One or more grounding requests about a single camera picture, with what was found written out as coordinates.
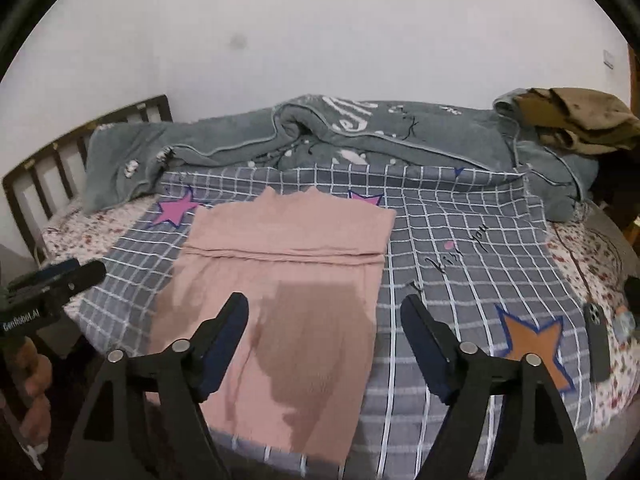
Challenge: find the pink knit sweater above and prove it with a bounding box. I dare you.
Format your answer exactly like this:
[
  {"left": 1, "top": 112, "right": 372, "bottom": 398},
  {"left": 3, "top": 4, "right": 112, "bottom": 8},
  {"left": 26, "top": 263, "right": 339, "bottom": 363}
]
[{"left": 148, "top": 188, "right": 396, "bottom": 465}]

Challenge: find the brown clothes pile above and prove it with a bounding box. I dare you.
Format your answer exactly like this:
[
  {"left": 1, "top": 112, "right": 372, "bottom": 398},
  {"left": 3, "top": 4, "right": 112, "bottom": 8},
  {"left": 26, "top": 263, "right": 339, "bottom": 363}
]
[{"left": 513, "top": 88, "right": 639, "bottom": 157}]

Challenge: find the left hand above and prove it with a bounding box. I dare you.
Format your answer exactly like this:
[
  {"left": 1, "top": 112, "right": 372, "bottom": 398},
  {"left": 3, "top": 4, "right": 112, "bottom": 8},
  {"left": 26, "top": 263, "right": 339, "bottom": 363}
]
[{"left": 1, "top": 337, "right": 52, "bottom": 471}]

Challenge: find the floral bed sheet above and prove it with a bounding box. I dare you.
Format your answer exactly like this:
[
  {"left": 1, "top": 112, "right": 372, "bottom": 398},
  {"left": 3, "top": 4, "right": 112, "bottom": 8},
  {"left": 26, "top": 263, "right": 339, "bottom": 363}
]
[{"left": 40, "top": 195, "right": 639, "bottom": 432}]

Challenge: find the grey checked star blanket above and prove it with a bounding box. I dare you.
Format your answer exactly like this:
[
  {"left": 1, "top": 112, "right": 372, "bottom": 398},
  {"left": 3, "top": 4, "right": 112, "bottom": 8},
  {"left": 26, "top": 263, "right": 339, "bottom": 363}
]
[{"left": 74, "top": 161, "right": 599, "bottom": 480}]

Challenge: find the black smartphone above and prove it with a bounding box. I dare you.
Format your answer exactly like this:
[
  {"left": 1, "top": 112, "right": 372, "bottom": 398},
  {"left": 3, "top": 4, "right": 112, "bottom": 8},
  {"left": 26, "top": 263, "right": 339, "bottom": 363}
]
[{"left": 582, "top": 302, "right": 611, "bottom": 384}]

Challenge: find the small blue round object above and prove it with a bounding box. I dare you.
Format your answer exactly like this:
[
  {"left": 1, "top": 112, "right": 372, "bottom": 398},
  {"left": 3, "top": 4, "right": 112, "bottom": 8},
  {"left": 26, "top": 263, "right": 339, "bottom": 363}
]
[{"left": 612, "top": 306, "right": 636, "bottom": 344}]

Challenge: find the grey-green fleece blanket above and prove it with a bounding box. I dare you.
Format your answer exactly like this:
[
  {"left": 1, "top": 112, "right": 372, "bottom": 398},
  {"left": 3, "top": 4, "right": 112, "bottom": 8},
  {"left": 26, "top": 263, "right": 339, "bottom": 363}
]
[{"left": 81, "top": 94, "right": 598, "bottom": 222}]

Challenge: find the dark wooden headboard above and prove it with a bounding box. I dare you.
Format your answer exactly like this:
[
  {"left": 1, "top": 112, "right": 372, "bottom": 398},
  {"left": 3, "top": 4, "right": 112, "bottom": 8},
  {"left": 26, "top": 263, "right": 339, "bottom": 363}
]
[{"left": 2, "top": 94, "right": 172, "bottom": 264}]

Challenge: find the brown wooden door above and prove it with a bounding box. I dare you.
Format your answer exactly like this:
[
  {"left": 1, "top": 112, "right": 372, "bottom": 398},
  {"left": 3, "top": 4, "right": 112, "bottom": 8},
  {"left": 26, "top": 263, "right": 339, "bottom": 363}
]
[{"left": 628, "top": 46, "right": 640, "bottom": 115}]

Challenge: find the white wall socket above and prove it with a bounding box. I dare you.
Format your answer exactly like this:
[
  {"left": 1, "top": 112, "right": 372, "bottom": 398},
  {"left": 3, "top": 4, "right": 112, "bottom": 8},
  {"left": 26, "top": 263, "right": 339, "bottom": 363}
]
[{"left": 603, "top": 50, "right": 615, "bottom": 70}]

